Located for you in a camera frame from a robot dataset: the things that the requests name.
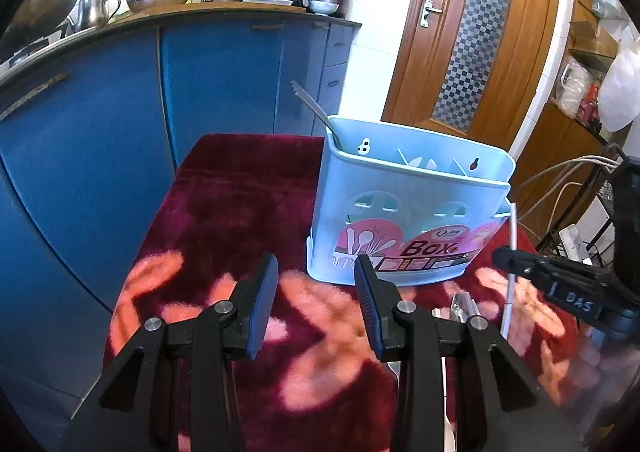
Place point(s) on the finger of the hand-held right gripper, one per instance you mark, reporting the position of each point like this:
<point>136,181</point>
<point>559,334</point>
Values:
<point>565,292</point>

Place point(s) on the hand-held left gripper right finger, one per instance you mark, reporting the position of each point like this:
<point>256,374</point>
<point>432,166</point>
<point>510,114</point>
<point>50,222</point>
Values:
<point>371,317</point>

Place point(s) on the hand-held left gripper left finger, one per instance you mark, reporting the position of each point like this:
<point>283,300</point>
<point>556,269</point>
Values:
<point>261,304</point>

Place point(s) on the white chopstick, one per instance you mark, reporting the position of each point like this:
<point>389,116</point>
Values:
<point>509,302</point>

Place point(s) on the metal spoon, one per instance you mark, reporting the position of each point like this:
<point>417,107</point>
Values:
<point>462,307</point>

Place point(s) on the light blue utensil holder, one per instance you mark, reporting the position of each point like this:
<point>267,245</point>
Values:
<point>400,182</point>

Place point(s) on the black metal rack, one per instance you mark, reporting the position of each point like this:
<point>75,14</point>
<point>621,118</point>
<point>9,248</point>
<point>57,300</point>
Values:
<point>604,194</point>

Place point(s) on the red floral blanket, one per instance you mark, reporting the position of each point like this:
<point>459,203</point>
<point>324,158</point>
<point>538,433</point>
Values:
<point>225,212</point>

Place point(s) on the wooden shelf unit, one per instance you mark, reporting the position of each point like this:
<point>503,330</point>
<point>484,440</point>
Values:
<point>585,141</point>

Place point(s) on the red packet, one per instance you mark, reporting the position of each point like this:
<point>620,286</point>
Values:
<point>590,101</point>

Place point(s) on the white plastic bag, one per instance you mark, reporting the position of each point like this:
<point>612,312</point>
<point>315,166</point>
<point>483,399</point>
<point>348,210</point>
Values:
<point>620,81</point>

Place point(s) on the clear plastic bag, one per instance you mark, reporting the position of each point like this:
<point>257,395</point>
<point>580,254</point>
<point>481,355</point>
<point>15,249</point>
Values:
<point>572,81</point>

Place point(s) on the cardboard box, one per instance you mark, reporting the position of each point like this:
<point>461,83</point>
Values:
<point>587,34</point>

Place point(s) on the clear plastic container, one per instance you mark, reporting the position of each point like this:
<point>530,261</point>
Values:
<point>602,1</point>

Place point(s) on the blue kitchen cabinet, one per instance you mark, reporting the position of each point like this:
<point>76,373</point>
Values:
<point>100,106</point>

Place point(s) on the wooden door with glass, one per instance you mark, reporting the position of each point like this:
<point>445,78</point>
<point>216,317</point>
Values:
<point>475,31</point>

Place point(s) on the white tray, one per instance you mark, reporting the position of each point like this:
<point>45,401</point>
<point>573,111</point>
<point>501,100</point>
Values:
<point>267,2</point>

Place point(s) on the white ceramic bowl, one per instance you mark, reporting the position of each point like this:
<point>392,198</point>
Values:
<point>323,7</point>

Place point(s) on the wooden cutting board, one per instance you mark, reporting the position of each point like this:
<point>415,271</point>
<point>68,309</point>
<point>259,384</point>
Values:
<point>175,10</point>

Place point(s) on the steel jug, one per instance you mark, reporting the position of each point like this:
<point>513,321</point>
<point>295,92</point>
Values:
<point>95,9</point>

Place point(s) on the steel wok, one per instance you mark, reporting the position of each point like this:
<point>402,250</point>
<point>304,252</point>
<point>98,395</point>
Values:
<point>45,6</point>

